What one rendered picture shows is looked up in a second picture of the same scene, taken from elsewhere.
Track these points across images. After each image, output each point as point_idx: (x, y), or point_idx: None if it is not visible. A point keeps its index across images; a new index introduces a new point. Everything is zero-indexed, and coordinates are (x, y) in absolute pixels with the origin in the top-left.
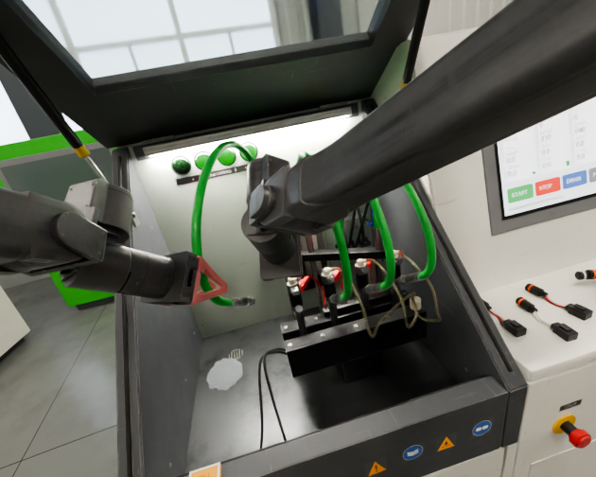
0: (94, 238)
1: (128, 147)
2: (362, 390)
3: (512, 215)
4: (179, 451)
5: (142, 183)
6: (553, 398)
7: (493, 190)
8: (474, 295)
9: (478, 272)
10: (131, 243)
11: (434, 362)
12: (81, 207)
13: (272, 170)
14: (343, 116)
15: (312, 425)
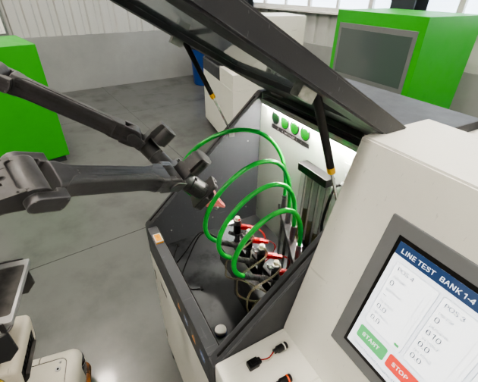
0: (138, 143)
1: (262, 92)
2: (231, 302)
3: (353, 345)
4: (181, 232)
5: (261, 114)
6: None
7: (351, 309)
8: (253, 320)
9: (308, 341)
10: (218, 143)
11: None
12: (150, 131)
13: (187, 159)
14: None
15: (205, 281)
